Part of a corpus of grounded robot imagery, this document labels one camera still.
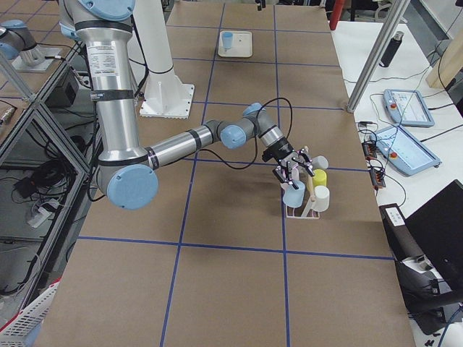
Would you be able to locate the blue plastic cup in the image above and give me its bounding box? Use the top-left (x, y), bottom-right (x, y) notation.
top-left (221, 31), bottom-right (234, 50)
top-left (283, 180), bottom-right (305, 208)

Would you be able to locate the robot teach pendant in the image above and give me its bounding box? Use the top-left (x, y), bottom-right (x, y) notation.
top-left (383, 89), bottom-right (435, 128)
top-left (370, 124), bottom-right (441, 176)

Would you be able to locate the black braided right cable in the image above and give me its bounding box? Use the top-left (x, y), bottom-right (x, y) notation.
top-left (184, 98), bottom-right (293, 171)

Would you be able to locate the pale cream plastic cup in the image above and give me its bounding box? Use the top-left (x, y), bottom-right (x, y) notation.
top-left (313, 186), bottom-right (331, 213)

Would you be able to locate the aluminium profile post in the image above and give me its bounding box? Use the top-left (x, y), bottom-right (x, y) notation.
top-left (347, 0), bottom-right (410, 113)

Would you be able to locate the pink plastic cup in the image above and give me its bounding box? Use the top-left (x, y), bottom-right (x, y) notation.
top-left (281, 165), bottom-right (300, 189)

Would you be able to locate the black usb hub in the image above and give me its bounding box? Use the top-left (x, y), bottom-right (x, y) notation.
top-left (362, 141), bottom-right (386, 191)

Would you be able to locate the white wire cup rack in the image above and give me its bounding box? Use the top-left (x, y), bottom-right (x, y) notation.
top-left (283, 146), bottom-right (320, 219)

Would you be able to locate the black box with white label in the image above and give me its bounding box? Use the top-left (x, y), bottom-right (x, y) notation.
top-left (378, 204), bottom-right (433, 286)

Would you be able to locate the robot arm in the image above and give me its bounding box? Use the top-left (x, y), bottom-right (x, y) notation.
top-left (59, 1), bottom-right (313, 210)

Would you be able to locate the grey plastic cup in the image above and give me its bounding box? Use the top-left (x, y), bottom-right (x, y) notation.
top-left (312, 155), bottom-right (329, 170)

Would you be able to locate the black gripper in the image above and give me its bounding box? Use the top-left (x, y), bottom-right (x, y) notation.
top-left (262, 142), bottom-right (315, 190)

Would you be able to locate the yellow plastic cup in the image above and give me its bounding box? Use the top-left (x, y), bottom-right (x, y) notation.
top-left (312, 169), bottom-right (328, 187)

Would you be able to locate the black water bottle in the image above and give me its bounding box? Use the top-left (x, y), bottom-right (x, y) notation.
top-left (379, 30), bottom-right (404, 68)

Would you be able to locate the cream tray with bunny print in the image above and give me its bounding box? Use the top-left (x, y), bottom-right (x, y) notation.
top-left (218, 30), bottom-right (253, 58)

